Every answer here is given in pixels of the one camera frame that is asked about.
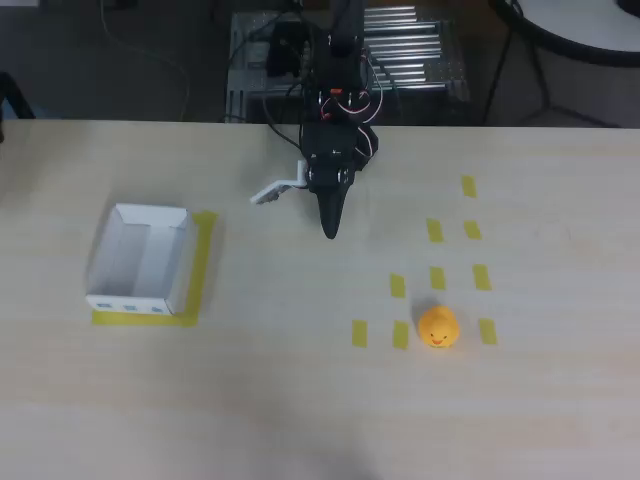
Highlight yellow rubber duck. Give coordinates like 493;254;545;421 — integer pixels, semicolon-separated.
417;304;461;351

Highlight yellow tape square outline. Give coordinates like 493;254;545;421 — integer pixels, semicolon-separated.
91;210;220;330

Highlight white cardboard box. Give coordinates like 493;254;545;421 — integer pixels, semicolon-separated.
84;202;190;317

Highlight metal roller rack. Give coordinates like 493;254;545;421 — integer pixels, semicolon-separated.
225;4;472;124

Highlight grey table stand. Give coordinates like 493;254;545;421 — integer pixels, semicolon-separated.
517;44;624;129

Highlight round white table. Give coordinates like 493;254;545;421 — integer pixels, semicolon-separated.
487;0;640;69

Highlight black chair part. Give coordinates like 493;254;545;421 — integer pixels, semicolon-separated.
0;71;37;121

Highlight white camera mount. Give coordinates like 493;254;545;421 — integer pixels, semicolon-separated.
249;159;308;206

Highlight black camera cable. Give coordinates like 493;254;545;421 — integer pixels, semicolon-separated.
262;84;306;152

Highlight red white servo cable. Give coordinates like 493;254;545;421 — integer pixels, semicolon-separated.
318;49;387;162

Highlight white floor cable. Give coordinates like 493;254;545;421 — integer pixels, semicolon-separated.
99;0;191;122

